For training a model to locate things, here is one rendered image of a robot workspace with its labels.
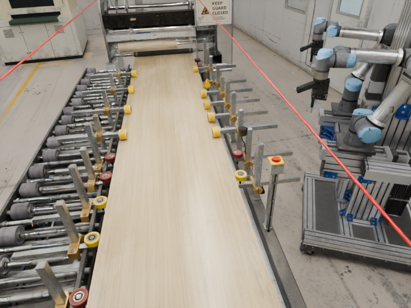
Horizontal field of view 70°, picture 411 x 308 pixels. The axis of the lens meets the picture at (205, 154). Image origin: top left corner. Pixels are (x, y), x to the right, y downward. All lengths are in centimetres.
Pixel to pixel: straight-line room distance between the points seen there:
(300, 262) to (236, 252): 121
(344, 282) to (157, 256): 160
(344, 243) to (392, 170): 74
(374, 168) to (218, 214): 104
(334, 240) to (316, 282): 35
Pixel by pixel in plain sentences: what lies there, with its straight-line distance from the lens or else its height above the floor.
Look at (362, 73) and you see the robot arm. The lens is 262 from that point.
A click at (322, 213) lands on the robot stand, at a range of 279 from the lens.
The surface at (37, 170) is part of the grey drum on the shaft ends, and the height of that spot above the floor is 84.
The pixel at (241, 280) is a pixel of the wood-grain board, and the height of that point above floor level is 90.
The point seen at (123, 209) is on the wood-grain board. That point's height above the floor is 90.
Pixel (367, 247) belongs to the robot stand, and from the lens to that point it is 264.
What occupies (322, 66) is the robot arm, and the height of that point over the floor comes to 159.
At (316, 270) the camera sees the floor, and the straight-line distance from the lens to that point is 266.
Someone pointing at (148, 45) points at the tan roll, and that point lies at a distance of 436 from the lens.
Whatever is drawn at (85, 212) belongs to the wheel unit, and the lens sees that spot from 196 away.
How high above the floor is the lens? 212
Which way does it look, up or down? 35 degrees down
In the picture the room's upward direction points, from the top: 2 degrees counter-clockwise
